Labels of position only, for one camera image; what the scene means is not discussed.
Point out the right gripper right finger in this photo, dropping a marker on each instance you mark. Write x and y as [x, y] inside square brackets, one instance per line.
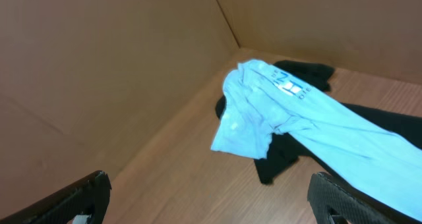
[333, 201]

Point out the light blue t-shirt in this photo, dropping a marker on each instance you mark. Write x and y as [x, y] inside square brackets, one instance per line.
[296, 125]

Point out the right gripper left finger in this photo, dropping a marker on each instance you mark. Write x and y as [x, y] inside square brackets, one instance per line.
[85, 201]

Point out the black garment under blue shirt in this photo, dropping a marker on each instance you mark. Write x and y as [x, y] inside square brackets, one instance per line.
[290, 151]

